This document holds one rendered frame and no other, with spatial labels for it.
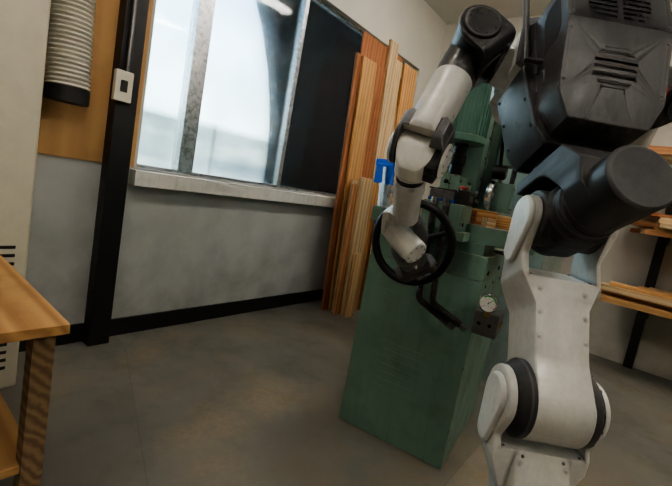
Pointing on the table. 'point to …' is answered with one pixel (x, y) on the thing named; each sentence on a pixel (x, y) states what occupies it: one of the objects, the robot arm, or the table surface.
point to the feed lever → (500, 166)
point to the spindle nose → (458, 158)
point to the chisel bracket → (453, 182)
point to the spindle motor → (474, 117)
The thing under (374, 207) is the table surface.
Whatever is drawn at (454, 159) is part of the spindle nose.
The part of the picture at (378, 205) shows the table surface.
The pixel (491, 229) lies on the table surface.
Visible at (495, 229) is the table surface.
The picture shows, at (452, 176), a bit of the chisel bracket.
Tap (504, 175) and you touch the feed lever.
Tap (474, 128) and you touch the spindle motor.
